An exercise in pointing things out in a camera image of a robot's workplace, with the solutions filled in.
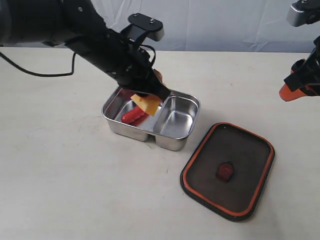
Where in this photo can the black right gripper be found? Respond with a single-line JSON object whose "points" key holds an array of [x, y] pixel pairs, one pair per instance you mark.
{"points": [[304, 80]]}

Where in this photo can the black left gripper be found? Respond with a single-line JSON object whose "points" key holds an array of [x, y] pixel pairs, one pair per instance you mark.
{"points": [[129, 64]]}

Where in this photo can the yellow toy cheese wedge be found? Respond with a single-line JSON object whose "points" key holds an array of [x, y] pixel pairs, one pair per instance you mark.
{"points": [[149, 104]]}

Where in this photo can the stainless steel lunch box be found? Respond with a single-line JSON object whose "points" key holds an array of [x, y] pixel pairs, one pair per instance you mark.
{"points": [[171, 125]]}

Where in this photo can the red toy sausage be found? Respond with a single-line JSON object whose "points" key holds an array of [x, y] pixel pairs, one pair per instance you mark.
{"points": [[133, 115]]}

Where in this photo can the transparent lid with orange valve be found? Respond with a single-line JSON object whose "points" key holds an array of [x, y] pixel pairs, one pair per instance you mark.
{"points": [[228, 170]]}

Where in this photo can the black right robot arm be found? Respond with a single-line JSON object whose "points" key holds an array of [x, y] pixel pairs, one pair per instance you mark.
{"points": [[317, 42]]}

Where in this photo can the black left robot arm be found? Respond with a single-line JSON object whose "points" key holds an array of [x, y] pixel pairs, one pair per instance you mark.
{"points": [[76, 24]]}

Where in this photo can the grey backdrop cloth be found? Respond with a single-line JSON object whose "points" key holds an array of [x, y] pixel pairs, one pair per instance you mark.
{"points": [[216, 25]]}

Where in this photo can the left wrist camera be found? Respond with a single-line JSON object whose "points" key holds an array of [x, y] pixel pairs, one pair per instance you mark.
{"points": [[141, 27]]}

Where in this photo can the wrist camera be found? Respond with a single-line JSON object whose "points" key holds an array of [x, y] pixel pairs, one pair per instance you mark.
{"points": [[141, 27], [303, 12]]}

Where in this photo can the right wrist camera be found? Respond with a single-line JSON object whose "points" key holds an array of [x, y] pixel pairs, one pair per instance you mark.
{"points": [[303, 12]]}

